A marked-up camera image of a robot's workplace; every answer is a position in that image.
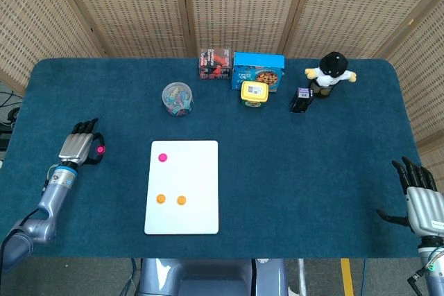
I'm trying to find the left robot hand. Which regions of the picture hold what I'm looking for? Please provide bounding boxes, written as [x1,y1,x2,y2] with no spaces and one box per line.
[58,118,107,166]

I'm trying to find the clear jar of binder clips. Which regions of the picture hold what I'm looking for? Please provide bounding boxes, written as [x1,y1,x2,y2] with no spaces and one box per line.
[161,82,194,117]

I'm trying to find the clear box black red blocks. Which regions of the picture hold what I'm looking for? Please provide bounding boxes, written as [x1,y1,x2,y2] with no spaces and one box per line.
[198,47,233,80]

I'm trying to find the woven folding screen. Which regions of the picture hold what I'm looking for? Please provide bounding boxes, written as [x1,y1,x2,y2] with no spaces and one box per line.
[0,0,444,172]

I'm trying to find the blue cookie box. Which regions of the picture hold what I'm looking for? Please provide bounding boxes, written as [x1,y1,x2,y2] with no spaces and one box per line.
[230,51,286,93]

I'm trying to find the green tub yellow lid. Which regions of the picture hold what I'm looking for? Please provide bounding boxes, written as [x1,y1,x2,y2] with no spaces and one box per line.
[240,80,271,108]

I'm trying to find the black-headed plush toy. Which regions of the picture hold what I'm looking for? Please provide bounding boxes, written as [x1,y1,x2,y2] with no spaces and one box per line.
[304,51,358,98]

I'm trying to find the grey-blue robot torso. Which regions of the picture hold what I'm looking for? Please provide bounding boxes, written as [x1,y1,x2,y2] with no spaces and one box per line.
[138,258,289,296]

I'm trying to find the white rectangular board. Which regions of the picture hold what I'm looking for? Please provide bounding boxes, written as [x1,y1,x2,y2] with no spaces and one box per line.
[144,140,220,236]

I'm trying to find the black cable plug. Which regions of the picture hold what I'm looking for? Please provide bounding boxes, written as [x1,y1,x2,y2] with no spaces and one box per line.
[406,268,431,288]

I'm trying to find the blue table cloth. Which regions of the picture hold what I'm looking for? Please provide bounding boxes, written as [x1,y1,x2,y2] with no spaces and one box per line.
[0,57,422,259]

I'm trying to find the black floor cables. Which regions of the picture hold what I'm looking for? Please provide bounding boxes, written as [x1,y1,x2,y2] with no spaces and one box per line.
[0,90,24,150]

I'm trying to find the black carton box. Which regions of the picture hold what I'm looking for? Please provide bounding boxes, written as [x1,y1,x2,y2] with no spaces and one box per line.
[289,86,314,114]

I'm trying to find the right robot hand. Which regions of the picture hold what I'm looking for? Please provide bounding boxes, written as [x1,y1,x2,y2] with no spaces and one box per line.
[376,156,444,240]

